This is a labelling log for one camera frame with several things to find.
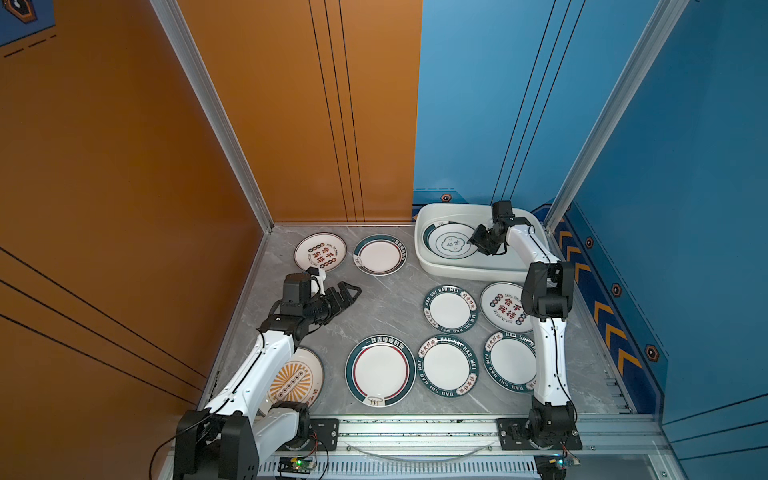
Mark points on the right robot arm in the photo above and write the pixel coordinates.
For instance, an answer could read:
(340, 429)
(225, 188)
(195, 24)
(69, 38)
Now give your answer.
(547, 298)

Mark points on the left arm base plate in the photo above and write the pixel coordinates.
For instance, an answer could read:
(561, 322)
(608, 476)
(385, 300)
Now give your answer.
(323, 432)

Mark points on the circuit board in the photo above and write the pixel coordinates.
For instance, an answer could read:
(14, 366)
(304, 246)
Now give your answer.
(296, 467)
(561, 463)

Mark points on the aluminium front rail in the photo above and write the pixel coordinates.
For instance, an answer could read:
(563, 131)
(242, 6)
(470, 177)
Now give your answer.
(467, 447)

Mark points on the green lettered plate front centre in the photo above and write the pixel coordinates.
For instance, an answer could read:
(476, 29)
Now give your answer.
(447, 366)

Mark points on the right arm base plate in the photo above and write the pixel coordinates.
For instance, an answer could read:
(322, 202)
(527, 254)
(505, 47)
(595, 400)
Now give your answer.
(517, 433)

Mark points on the right circuit board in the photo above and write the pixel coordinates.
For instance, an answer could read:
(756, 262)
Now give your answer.
(561, 463)

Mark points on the green lettered plate front right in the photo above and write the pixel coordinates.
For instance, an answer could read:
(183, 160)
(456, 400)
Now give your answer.
(510, 360)

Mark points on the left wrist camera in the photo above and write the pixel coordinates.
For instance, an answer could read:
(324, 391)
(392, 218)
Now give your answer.
(301, 288)

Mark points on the white plastic bin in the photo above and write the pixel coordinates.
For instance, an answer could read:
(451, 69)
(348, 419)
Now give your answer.
(442, 233)

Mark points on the green lettered plate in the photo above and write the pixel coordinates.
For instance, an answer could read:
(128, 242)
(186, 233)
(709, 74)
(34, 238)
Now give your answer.
(447, 366)
(510, 360)
(450, 309)

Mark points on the coin pattern plate right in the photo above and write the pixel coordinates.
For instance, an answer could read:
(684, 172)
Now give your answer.
(501, 304)

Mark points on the small green rimmed plate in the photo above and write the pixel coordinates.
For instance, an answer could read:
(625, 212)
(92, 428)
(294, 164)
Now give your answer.
(380, 255)

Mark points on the green red rimmed plate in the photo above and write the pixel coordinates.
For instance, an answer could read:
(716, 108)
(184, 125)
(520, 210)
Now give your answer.
(432, 246)

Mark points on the left circuit board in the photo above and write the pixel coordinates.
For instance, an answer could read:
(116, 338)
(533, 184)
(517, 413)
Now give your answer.
(296, 467)

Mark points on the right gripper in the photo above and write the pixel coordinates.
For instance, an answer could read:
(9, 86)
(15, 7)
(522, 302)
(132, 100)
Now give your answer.
(476, 239)

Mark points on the plate with red coin pattern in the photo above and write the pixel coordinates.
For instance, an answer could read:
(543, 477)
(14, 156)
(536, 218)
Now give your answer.
(320, 250)

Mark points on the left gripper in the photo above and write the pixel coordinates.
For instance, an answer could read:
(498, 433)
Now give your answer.
(336, 305)

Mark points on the orange sunburst plate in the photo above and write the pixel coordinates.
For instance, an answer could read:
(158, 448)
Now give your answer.
(300, 380)

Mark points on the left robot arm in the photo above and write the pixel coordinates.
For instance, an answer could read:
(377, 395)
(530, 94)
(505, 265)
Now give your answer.
(227, 439)

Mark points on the green lettered plate middle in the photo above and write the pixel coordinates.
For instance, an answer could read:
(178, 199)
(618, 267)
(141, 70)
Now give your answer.
(450, 309)

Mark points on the large green red plate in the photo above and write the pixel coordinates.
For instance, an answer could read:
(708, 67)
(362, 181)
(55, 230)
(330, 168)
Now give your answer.
(380, 371)

